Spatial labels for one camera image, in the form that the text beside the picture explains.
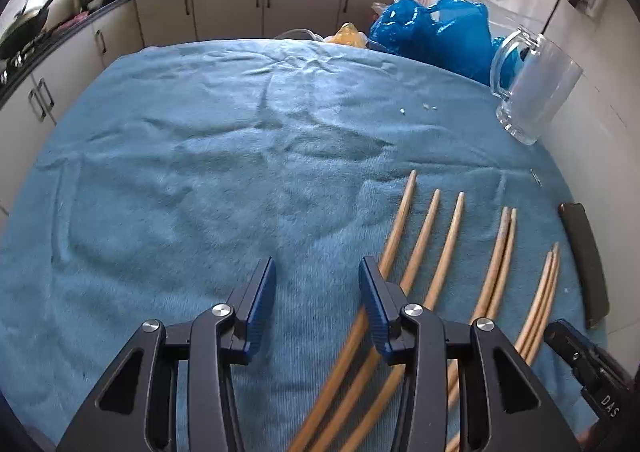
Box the blue plastic bag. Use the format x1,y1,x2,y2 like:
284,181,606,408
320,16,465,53
369,0,507,86

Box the clear glass mug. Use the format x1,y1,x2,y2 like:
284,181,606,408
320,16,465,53
490,26,584,146

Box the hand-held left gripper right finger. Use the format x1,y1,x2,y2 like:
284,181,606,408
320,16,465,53
358,256,585,452

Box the grey round rim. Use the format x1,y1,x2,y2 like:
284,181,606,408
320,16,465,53
274,28,323,41

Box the blue towel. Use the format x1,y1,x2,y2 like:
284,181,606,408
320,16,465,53
0,38,608,452

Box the black wok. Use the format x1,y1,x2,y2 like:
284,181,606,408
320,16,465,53
0,0,69,59

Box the pale-tipped wooden chopstick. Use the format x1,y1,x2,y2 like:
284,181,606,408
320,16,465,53
446,206,510,408
446,208,518,452

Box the gas stove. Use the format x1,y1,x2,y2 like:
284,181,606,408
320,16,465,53
0,47,32,86

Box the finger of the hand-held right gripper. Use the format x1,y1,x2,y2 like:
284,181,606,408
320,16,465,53
544,319,608,395

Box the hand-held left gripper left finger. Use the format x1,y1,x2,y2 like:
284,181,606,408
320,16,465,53
56,256,277,452

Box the yellow plastic bag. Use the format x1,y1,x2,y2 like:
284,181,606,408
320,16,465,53
325,22,369,49

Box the beige kitchen base cabinets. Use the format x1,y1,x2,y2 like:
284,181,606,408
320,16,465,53
0,0,401,213

